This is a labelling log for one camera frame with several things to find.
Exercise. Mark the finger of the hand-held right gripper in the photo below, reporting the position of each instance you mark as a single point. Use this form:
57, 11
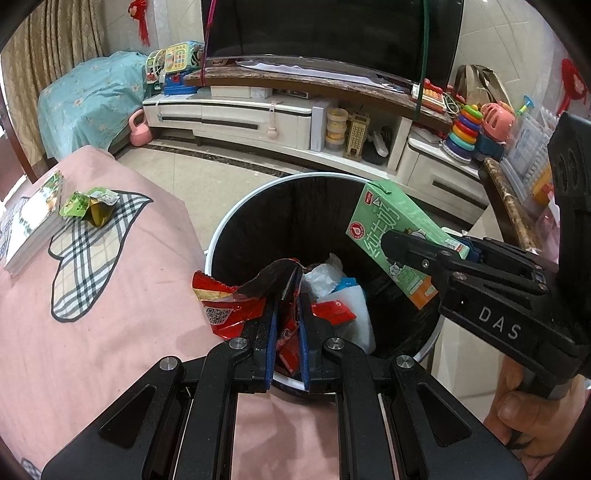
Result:
503, 256
415, 251

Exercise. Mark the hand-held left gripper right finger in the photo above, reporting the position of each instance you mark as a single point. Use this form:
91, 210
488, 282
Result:
305, 341

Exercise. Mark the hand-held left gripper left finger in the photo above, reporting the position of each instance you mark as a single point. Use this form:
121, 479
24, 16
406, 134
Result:
272, 332

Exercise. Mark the red white carton box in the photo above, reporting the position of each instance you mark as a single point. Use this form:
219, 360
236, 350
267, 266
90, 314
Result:
334, 314

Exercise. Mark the green milk carton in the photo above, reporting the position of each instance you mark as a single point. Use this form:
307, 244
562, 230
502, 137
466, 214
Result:
392, 217

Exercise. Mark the white foam block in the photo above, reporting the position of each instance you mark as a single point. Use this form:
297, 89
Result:
362, 325

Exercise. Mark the red snack wrapper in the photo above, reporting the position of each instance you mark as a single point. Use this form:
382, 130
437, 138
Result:
221, 300

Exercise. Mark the white rimmed black trash bin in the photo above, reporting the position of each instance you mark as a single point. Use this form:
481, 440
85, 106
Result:
300, 217

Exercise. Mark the person's right hand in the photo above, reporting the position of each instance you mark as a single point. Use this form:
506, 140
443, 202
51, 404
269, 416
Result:
526, 410

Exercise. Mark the white plastic bag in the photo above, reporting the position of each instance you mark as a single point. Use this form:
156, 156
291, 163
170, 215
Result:
323, 277

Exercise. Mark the clear plastic storage box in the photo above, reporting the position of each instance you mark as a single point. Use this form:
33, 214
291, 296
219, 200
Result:
531, 152

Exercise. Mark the blue toy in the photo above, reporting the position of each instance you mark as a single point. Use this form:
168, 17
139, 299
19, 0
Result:
489, 145

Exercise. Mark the dark shoe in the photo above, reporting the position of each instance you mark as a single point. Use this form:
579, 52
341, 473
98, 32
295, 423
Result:
378, 145

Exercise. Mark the rainbow stacking rings toy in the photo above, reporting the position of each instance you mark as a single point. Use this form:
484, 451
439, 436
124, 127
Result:
464, 131

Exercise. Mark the wooden abacus toy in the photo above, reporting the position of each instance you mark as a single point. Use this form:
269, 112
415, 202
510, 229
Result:
355, 136

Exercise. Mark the pink plastic toy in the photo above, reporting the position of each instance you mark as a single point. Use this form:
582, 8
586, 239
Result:
496, 117

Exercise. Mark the stacked round beige containers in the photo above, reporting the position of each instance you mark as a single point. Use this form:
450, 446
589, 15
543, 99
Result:
336, 129

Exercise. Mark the brown bag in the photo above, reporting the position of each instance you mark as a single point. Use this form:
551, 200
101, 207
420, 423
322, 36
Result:
480, 83

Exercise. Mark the white tv cabinet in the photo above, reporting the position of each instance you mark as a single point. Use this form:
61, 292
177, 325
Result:
254, 110

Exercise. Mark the green gold wrapper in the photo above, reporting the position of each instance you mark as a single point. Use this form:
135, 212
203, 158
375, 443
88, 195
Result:
90, 205

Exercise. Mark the black television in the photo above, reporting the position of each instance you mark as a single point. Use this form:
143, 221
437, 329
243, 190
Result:
323, 32

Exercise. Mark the pink kettlebell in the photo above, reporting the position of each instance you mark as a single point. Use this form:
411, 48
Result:
138, 131

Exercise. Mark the green cover book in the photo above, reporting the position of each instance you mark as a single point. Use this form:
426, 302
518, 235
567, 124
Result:
34, 221

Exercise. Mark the colourful activity cube toy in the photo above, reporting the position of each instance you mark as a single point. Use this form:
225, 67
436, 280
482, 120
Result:
173, 62

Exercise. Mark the light blue furniture cover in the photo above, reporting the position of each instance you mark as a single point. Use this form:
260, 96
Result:
87, 97

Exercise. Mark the beige patterned curtain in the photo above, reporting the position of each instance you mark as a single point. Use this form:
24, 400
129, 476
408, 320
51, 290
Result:
46, 32

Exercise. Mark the red knot wall decoration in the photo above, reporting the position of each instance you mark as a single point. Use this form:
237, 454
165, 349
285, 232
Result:
572, 78

